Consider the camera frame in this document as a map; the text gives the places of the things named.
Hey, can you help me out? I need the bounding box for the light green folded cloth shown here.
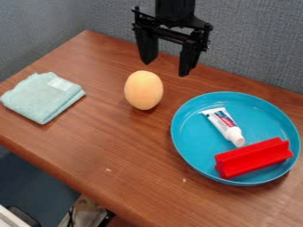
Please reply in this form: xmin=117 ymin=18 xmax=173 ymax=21
xmin=0 ymin=72 xmax=85 ymax=125

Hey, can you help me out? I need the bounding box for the white object bottom left corner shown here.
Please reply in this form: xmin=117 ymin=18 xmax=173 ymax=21
xmin=0 ymin=205 xmax=29 ymax=227

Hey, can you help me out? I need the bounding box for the red plastic block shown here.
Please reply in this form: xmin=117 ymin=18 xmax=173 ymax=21
xmin=213 ymin=137 xmax=293 ymax=179

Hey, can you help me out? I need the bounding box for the grey bag under table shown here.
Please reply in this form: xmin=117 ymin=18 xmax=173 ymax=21
xmin=57 ymin=195 xmax=114 ymax=227

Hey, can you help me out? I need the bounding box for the orange egg-shaped object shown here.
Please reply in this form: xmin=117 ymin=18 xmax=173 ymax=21
xmin=123 ymin=70 xmax=162 ymax=110

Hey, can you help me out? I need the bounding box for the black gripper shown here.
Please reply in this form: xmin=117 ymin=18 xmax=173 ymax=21
xmin=130 ymin=0 xmax=213 ymax=77

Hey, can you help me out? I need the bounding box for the blue round plate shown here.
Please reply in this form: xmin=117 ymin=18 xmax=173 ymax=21
xmin=170 ymin=91 xmax=300 ymax=186

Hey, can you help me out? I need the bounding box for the white toothpaste tube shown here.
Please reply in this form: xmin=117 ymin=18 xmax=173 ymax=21
xmin=201 ymin=107 xmax=245 ymax=147

